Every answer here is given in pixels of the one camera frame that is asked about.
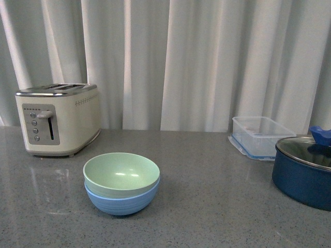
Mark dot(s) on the cream toaster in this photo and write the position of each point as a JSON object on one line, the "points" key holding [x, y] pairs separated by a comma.
{"points": [[58, 119]]}

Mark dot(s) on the blue saucepan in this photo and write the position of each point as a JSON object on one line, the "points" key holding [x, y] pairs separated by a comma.
{"points": [[301, 180]]}

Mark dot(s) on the blue bowl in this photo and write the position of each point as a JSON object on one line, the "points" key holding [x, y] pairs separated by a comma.
{"points": [[123, 206]]}

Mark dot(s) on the glass lid blue knob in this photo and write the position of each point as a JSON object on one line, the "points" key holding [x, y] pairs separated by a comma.
{"points": [[313, 151]]}

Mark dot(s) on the white curtain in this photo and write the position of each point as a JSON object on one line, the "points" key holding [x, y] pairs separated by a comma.
{"points": [[174, 65]]}

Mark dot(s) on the clear plastic container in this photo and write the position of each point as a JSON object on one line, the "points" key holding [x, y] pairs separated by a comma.
{"points": [[256, 136]]}

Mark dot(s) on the green bowl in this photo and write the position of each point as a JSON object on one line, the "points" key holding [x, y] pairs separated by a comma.
{"points": [[120, 174]]}

